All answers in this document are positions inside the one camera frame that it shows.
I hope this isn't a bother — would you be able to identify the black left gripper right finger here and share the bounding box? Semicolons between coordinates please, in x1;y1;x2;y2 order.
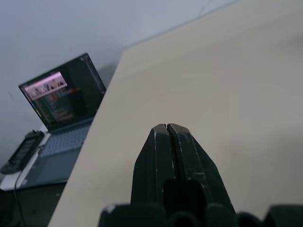
167;122;235;212

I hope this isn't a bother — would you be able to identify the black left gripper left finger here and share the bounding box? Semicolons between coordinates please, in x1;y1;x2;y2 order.
130;123;176;206

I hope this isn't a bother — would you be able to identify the open grey laptop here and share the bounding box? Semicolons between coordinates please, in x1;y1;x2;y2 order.
15;52;107;190

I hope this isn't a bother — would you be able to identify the black handheld controller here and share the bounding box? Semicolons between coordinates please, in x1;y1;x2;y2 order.
0;129;45;175

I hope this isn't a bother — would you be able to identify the white side desk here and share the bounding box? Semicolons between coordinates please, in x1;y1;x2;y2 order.
0;124;52;191

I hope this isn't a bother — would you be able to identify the thin black cable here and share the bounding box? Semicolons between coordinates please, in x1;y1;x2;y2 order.
13;165;27;227

